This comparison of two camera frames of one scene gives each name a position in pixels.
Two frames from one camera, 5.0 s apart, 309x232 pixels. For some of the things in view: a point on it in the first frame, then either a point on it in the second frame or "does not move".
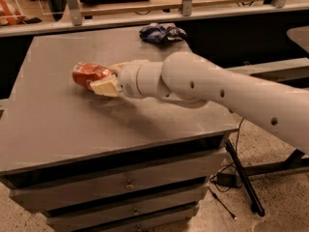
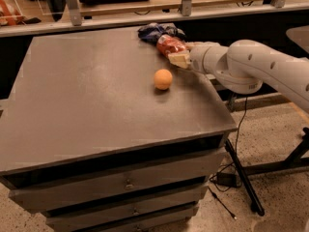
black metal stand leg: [294, 159] does not move
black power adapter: [225, 179] does not move
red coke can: [83, 72] to [169, 44]
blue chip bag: [161, 34] does not move
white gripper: [127, 77] to [199, 58]
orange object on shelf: [9, 15] does not move
